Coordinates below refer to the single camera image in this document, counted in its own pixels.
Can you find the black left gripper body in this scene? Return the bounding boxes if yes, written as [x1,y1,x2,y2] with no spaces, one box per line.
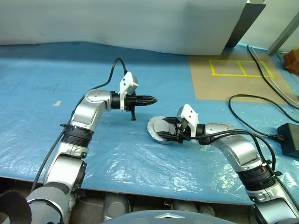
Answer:
[125,92,139,121]

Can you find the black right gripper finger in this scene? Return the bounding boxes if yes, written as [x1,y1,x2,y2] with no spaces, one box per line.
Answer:
[158,132,184,143]
[163,116,182,126]

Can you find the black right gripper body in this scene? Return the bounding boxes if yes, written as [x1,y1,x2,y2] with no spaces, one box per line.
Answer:
[175,118,192,143]

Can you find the brown cardboard sheet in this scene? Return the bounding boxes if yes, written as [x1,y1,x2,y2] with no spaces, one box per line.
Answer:
[188,50,299,101]

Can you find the blue plastic table sheet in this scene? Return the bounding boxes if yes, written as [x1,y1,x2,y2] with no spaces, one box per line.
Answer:
[0,42,299,206]

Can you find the grey rounded cylinder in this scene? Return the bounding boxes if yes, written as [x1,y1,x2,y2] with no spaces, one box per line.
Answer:
[104,193,129,220]
[174,200,199,212]

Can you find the grey robot torso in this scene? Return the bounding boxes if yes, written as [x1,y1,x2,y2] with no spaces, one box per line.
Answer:
[100,210,234,224]

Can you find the white backdrop board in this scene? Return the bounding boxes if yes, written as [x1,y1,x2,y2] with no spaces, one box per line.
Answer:
[0,0,248,56]

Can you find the black power adapter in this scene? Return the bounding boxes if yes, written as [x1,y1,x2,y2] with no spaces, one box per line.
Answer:
[277,123,299,159]

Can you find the dark panel stand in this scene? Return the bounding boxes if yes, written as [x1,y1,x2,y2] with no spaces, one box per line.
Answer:
[225,2,267,49]

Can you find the orange-brown box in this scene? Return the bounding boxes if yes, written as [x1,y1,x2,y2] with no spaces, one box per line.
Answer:
[284,48,299,76]

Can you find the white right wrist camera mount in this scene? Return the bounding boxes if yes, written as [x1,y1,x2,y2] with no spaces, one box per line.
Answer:
[177,104,200,137]

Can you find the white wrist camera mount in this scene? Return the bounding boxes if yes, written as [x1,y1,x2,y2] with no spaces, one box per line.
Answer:
[118,71,139,113]
[177,104,200,137]

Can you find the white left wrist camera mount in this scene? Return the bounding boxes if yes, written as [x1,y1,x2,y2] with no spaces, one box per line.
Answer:
[118,71,139,113]

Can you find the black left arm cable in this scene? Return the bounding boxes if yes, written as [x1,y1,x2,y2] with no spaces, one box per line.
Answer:
[30,57,128,193]

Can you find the black adapter power cable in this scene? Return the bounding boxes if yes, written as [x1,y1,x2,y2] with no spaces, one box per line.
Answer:
[228,94,299,142]

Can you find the long black cable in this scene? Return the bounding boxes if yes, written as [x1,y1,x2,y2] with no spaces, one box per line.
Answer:
[247,44,299,110]

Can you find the thin white cable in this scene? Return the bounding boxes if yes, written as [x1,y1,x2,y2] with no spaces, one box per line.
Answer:
[251,46,299,105]

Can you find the aluminium frame post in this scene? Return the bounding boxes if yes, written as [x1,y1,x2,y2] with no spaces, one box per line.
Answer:
[268,14,299,56]

